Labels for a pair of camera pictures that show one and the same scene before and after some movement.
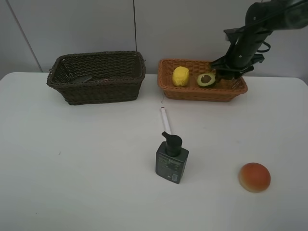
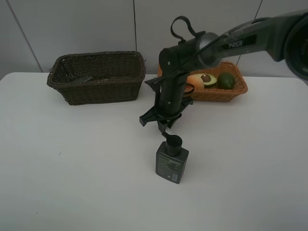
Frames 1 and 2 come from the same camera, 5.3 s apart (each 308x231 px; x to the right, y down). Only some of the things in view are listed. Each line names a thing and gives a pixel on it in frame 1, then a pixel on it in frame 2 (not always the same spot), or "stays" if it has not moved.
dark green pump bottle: x=171 y=159 stays
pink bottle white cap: x=106 y=79 stays
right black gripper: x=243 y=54 -> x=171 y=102
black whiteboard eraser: x=82 y=79 stays
